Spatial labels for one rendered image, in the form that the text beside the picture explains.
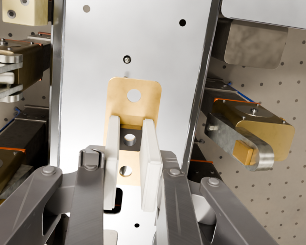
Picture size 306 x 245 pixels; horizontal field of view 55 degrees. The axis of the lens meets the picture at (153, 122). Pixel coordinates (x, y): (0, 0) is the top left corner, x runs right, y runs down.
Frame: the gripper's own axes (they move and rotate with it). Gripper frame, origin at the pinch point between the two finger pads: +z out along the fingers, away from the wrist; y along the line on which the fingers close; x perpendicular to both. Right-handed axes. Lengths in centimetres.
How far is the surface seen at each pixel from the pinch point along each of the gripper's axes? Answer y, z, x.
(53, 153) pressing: -10.1, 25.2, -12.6
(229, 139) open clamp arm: 14.7, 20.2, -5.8
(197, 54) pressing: 9.4, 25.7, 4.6
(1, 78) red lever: -14.6, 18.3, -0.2
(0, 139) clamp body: -21.8, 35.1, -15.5
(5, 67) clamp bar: -13.7, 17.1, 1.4
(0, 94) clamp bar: -13.9, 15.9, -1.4
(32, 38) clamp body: -18.8, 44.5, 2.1
